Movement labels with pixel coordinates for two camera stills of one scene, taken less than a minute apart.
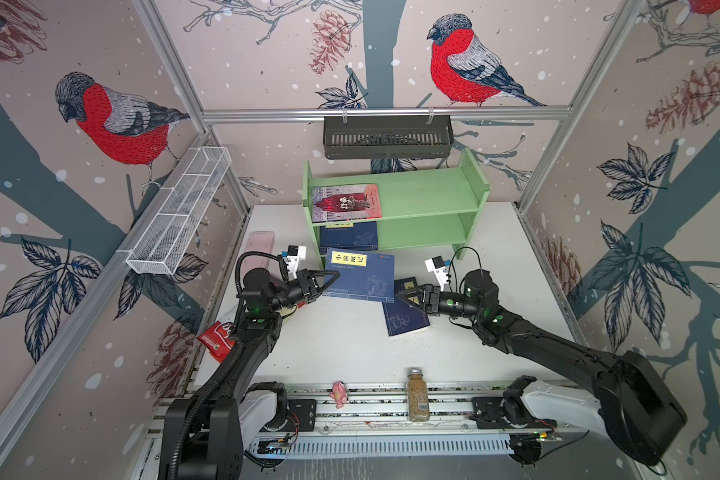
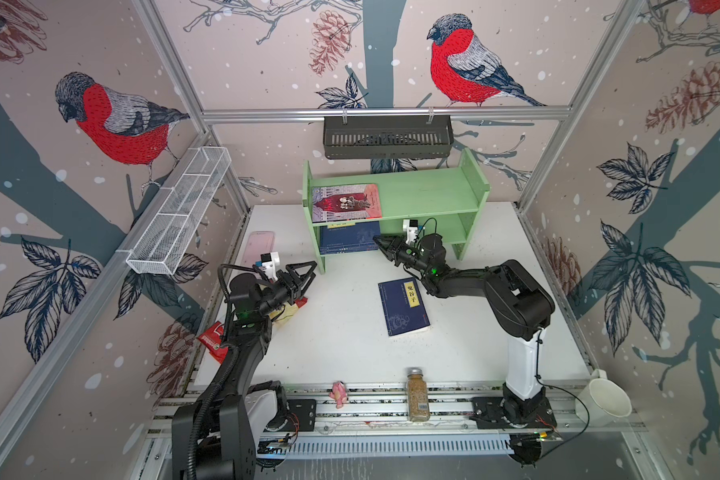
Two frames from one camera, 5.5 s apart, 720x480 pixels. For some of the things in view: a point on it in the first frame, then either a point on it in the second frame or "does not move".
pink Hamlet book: [345, 202] does not move
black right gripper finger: [418, 292] to [387, 245]
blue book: [401, 317] does not move
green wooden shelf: [420, 208] does not move
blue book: [363, 274] to [360, 236]
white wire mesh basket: [160, 247] does not move
